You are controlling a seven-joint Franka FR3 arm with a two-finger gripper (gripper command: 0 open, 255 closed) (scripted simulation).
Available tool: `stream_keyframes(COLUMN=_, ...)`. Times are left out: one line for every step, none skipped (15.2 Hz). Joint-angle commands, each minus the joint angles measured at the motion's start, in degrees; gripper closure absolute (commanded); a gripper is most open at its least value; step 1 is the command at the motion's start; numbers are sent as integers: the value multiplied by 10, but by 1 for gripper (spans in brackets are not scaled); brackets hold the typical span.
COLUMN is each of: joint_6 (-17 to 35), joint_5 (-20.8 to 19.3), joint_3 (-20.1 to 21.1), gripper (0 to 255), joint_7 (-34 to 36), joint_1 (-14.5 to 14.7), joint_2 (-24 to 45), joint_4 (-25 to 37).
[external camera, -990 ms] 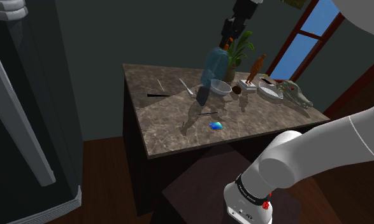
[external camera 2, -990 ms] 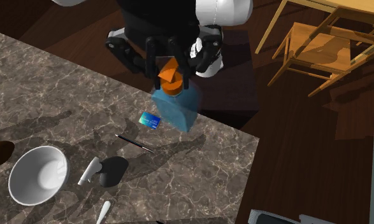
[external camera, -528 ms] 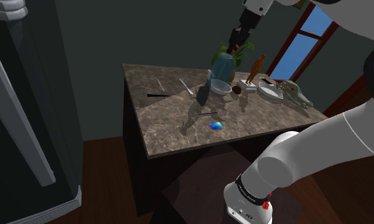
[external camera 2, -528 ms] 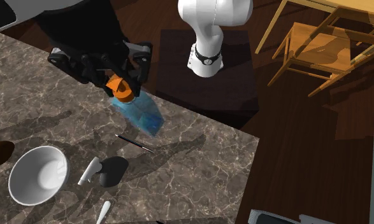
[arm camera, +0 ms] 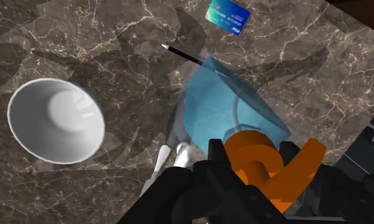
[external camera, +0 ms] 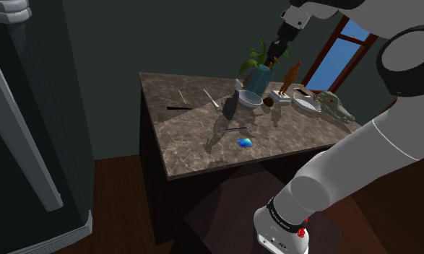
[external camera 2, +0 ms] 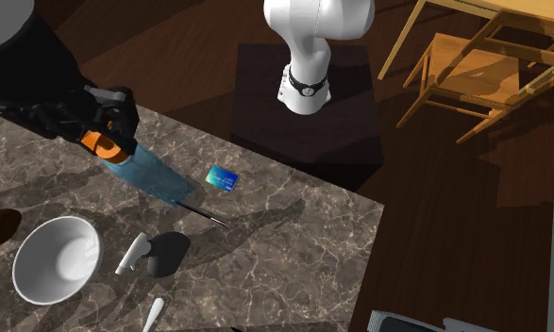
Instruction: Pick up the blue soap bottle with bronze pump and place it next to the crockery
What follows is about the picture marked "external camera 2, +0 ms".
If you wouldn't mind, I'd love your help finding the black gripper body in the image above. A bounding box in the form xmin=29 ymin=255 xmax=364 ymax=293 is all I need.
xmin=0 ymin=12 xmax=101 ymax=122

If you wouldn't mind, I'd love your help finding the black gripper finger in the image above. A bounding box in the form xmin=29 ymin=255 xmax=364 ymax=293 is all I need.
xmin=85 ymin=85 xmax=141 ymax=157
xmin=0 ymin=102 xmax=93 ymax=144

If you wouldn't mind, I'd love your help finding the blue bottle with orange cap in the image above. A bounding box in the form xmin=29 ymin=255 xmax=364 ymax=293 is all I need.
xmin=79 ymin=130 xmax=197 ymax=209

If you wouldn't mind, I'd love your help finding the blue card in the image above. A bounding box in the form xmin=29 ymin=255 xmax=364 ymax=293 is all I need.
xmin=205 ymin=165 xmax=241 ymax=193

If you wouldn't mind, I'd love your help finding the thin black pen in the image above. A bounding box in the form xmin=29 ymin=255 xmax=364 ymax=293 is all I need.
xmin=176 ymin=201 xmax=229 ymax=228

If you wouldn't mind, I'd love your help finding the black rounded object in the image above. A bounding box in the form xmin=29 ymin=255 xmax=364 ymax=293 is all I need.
xmin=146 ymin=231 xmax=192 ymax=279

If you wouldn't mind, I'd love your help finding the white bowl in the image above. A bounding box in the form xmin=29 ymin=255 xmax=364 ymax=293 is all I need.
xmin=11 ymin=215 xmax=105 ymax=306

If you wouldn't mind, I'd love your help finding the dark robot stand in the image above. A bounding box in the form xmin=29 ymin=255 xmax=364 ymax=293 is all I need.
xmin=230 ymin=43 xmax=386 ymax=192

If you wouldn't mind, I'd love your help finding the white stick-shaped object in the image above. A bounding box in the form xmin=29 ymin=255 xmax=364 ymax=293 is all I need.
xmin=141 ymin=297 xmax=166 ymax=332

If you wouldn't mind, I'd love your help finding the wooden chair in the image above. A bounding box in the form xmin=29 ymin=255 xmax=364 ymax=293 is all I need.
xmin=395 ymin=9 xmax=554 ymax=145

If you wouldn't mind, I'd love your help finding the wooden table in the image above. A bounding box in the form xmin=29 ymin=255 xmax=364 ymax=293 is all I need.
xmin=378 ymin=0 xmax=554 ymax=82

